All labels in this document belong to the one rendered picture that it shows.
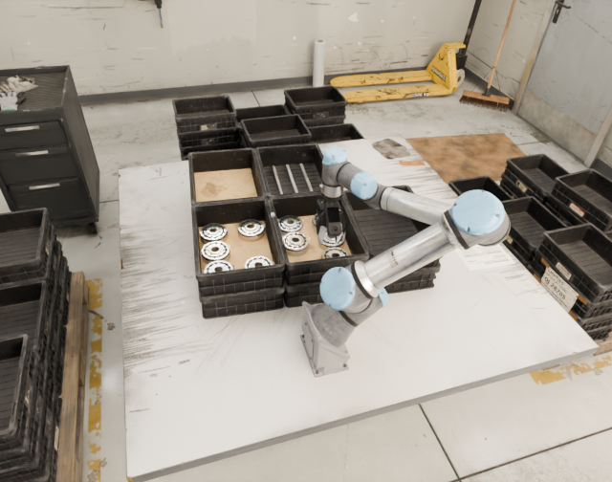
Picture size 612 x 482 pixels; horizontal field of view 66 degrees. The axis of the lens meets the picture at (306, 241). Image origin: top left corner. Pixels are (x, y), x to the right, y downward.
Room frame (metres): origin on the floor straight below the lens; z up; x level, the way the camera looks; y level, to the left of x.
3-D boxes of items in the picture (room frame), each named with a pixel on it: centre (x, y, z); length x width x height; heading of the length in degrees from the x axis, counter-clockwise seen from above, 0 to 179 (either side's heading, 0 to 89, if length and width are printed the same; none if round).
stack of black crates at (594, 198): (2.21, -1.61, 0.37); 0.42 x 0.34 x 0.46; 19
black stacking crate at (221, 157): (1.69, 0.36, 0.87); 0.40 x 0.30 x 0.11; 14
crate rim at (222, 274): (1.31, 0.26, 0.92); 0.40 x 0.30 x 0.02; 14
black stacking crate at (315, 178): (1.77, 0.07, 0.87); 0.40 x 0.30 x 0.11; 14
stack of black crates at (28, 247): (1.59, 1.35, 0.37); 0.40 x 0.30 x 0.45; 19
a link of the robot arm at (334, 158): (1.29, -0.08, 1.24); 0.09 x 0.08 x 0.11; 43
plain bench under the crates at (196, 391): (1.55, -0.04, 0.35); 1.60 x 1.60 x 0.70; 19
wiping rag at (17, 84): (2.60, 1.70, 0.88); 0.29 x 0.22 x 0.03; 19
